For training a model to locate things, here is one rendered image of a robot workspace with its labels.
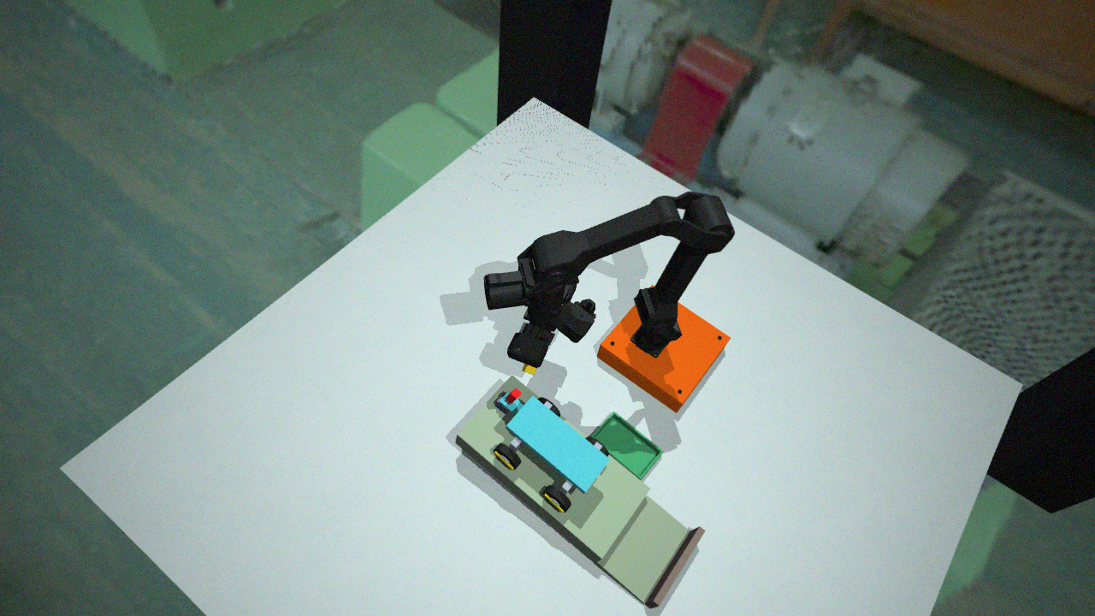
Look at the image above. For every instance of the pale green ramp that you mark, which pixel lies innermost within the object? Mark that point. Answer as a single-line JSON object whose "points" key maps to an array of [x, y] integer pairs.
{"points": [[615, 524]]}

